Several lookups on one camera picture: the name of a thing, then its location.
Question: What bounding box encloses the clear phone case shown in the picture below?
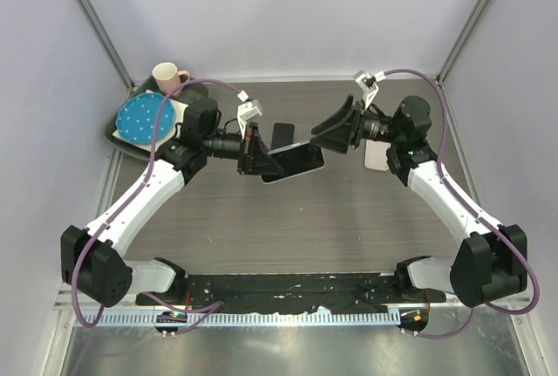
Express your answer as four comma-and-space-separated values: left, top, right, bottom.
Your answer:
260, 140, 327, 184

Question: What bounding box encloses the pink mug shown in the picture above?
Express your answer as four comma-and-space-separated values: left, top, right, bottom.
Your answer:
152, 62, 191, 94

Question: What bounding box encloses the blue dotted plate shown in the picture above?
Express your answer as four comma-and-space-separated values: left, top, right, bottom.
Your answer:
115, 92, 176, 145

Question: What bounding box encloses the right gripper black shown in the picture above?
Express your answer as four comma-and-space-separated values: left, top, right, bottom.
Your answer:
311, 95, 404, 155

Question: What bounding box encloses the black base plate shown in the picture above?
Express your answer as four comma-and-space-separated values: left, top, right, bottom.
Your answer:
159, 273, 446, 315

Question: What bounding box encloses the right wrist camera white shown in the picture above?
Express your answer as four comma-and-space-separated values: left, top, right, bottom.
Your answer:
353, 71, 379, 110

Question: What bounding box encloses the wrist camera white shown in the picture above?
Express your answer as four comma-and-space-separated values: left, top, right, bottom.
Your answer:
353, 71, 379, 110
236, 99, 262, 138

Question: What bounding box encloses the purple cable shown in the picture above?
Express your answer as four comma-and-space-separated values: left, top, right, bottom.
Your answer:
69, 78, 249, 329
374, 68, 541, 337

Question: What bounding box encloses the dark green tray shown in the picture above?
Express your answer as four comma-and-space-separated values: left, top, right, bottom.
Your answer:
104, 76, 210, 161

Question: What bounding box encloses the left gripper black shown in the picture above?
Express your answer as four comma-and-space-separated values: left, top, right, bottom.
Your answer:
203, 122, 283, 176

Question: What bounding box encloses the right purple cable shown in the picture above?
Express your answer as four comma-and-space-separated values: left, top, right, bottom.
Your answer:
374, 68, 541, 337

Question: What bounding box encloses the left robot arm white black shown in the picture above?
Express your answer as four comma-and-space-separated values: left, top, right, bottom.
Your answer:
61, 99, 282, 308

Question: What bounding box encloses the slotted cable duct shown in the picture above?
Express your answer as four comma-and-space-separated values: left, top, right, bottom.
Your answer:
97, 308, 400, 328

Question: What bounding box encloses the aluminium frame rail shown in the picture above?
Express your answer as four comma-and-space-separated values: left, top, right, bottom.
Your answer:
54, 291, 140, 311

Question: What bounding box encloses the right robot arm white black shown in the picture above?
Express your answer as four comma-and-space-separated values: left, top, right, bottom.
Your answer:
310, 96, 527, 307

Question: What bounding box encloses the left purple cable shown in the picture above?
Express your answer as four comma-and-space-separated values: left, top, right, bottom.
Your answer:
69, 78, 249, 329

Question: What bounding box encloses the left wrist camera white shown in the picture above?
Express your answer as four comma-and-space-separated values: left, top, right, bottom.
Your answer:
236, 99, 262, 138

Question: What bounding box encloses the purple smartphone black screen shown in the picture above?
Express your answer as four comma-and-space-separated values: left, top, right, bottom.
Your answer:
271, 122, 295, 151

